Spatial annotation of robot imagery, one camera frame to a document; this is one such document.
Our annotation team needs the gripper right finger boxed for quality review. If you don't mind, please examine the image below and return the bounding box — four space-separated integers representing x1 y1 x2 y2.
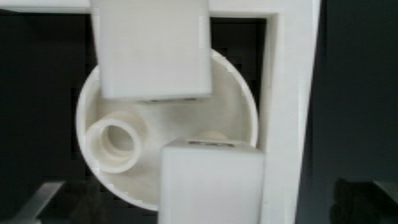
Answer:
331 179 398 224

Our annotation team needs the white round stool seat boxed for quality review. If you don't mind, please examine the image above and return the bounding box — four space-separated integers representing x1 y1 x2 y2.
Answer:
77 53 260 210

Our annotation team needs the white stool leg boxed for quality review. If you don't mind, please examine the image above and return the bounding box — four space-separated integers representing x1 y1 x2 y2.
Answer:
91 0 212 100
159 138 264 224

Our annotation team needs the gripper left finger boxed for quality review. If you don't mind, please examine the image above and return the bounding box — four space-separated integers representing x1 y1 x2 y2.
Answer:
10 181 65 224

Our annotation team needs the white front fence bar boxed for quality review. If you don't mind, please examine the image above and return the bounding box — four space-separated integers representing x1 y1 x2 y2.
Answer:
0 0 283 17

